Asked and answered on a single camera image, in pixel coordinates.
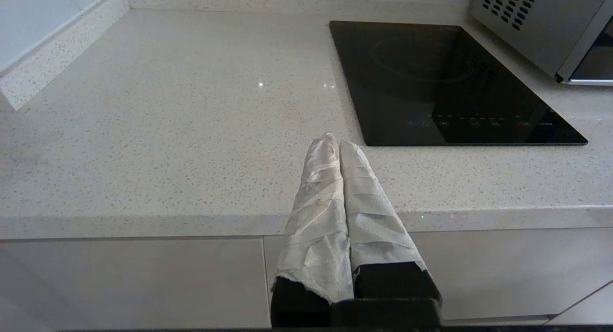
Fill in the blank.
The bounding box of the grey cabinet front panel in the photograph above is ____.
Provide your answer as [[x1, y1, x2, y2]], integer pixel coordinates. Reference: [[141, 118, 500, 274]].
[[546, 282, 613, 326], [262, 227, 613, 322], [0, 237, 272, 331]]

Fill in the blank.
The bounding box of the silver microwave oven body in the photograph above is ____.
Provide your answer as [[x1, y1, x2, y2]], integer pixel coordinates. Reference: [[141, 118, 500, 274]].
[[469, 0, 613, 79]]

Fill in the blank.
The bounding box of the black glass induction cooktop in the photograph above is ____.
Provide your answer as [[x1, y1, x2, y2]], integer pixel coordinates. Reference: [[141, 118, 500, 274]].
[[329, 21, 589, 147]]

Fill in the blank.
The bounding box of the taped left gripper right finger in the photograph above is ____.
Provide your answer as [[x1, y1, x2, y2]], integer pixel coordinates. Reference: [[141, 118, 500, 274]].
[[339, 140, 442, 305]]

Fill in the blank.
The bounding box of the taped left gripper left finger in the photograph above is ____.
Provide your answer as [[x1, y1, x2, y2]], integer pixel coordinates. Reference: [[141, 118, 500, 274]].
[[271, 132, 355, 328]]

